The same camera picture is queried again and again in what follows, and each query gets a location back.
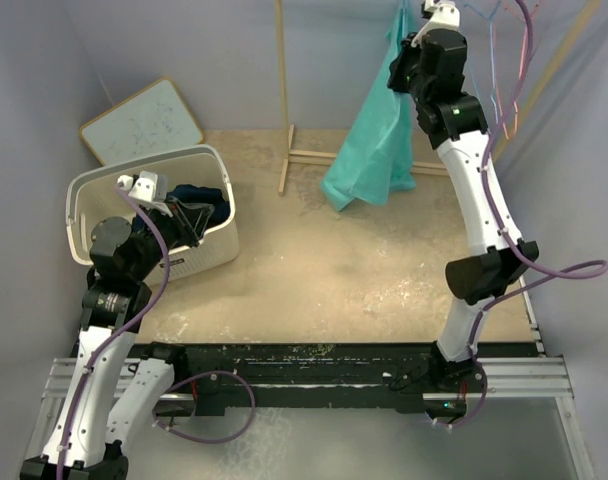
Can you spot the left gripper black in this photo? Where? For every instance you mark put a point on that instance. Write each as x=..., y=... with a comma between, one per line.
x=194, y=216

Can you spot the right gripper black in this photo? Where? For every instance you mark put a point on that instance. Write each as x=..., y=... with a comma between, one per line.
x=397, y=80

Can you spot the navy blue t shirt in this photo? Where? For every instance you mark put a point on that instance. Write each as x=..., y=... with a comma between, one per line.
x=192, y=194

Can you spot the teal green t shirt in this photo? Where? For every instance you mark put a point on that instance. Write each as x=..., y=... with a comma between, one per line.
x=376, y=156

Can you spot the blue wire hanger navy shirt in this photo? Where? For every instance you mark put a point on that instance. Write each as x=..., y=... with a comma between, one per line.
x=490, y=20

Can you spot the pink wire hanger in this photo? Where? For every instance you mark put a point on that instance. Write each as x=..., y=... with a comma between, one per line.
x=510, y=132

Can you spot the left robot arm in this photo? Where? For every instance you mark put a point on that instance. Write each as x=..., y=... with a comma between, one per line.
x=96, y=428

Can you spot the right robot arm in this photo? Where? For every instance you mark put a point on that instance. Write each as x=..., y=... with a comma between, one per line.
x=430, y=68

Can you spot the cream plastic laundry basket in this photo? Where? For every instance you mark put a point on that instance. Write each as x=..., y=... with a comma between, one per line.
x=91, y=198

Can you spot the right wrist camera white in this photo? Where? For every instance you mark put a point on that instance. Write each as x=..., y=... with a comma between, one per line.
x=438, y=15

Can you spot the small whiteboard wooden frame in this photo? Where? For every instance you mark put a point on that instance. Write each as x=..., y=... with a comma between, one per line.
x=154, y=120

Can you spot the wooden clothes rack frame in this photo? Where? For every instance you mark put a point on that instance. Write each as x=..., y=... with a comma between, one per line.
x=298, y=156

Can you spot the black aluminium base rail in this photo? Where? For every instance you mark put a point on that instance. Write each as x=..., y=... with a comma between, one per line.
x=351, y=376

